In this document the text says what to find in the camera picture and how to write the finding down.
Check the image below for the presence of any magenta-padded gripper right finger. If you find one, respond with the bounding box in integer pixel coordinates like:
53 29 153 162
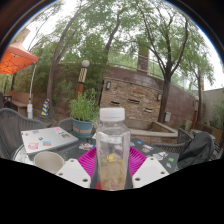
128 145 170 189

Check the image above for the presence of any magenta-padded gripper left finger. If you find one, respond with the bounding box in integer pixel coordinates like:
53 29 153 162
55 146 100 189

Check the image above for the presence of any clear white-capped drink bottle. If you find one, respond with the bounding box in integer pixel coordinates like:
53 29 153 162
95 107 132 192

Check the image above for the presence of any black laptop with stickers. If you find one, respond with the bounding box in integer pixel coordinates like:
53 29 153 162
129 138 181 174

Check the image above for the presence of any grey mesh garden chair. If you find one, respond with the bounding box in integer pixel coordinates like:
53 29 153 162
151 133 224 161
0 107 46 160
58 117 74 133

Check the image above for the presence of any white ribbed mug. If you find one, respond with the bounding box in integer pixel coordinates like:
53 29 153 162
33 150 65 175

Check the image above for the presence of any silver laptop with stickers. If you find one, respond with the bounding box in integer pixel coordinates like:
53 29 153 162
20 126 79 155

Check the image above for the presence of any green plant in teal pot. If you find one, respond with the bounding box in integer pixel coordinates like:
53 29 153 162
68 89 100 139

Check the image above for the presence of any black backpack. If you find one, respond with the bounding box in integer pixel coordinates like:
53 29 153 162
178 131 216 166

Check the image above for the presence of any dark-trunked forked tree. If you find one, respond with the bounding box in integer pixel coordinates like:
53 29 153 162
133 0 216 124

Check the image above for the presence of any blue yellow striped bollard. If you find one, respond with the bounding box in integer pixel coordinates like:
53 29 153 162
40 98 51 118

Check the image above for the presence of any leaning brown-trunked tree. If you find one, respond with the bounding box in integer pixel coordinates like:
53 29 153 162
29 0 124 118

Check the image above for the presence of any orange canopy tent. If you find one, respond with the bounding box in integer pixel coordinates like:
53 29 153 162
0 40 40 120

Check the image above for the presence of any slim wooden lamp post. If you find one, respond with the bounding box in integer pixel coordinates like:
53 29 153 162
191 95 200 131

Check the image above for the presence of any globe-topped wooden lamp post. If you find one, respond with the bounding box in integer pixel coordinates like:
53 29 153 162
74 59 91 101

